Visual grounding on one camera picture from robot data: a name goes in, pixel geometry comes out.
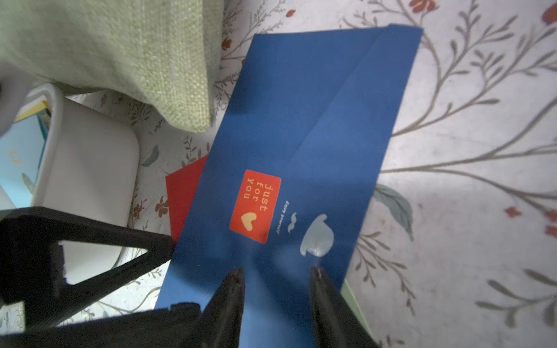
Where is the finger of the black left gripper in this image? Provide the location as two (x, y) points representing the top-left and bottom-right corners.
(1, 207), (174, 330)
(1, 302), (201, 347)

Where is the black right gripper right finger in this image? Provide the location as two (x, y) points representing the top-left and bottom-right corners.
(309, 267), (379, 348)

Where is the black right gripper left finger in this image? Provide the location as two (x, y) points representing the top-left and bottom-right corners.
(180, 268), (245, 347)

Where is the light blue envelope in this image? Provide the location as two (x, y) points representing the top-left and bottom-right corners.
(1, 115), (48, 208)

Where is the red envelope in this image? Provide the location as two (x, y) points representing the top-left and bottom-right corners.
(165, 156), (207, 244)

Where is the dark blue envelope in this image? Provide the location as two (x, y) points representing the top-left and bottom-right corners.
(157, 25), (422, 347)

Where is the yellow envelope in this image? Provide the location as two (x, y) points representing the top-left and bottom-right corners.
(14, 99), (50, 123)

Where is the white plastic storage box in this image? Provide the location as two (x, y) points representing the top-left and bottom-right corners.
(17, 82), (141, 286)

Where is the green square pillow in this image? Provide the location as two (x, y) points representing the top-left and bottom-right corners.
(1, 1), (224, 133)

